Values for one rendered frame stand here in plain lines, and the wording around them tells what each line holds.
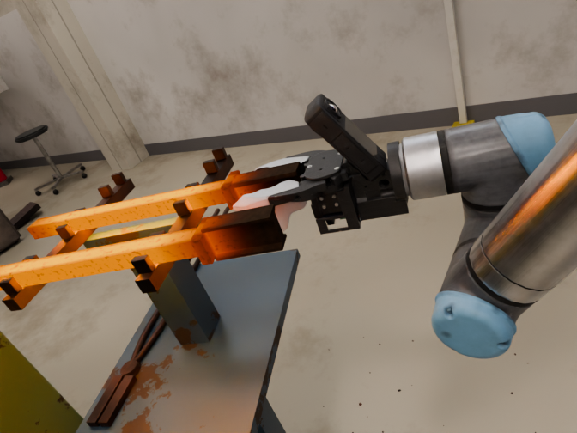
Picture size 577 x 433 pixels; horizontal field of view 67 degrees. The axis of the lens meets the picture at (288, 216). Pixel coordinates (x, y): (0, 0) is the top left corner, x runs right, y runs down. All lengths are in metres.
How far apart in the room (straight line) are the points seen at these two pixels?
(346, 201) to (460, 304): 0.18
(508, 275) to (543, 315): 1.25
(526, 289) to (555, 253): 0.05
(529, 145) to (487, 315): 0.18
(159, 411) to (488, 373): 1.05
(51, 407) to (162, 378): 0.26
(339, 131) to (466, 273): 0.20
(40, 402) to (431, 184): 0.77
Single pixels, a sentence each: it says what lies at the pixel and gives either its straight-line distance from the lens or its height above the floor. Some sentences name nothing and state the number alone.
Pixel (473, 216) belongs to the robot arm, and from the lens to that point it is 0.55.
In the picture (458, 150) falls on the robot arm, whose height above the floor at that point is 0.99.
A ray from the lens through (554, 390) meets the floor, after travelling 1.49.
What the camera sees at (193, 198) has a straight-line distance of 0.60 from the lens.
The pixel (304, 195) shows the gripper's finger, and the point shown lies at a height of 0.98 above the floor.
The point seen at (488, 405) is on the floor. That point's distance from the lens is 1.45.
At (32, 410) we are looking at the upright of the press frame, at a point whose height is 0.71.
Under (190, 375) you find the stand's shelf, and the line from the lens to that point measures 0.75.
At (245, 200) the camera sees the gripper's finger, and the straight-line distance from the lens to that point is 0.54.
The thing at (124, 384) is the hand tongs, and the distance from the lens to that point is 0.80.
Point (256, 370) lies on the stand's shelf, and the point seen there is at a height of 0.72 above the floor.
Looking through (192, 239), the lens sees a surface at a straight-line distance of 0.48.
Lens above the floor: 1.22
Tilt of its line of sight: 30 degrees down
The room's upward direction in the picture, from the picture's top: 21 degrees counter-clockwise
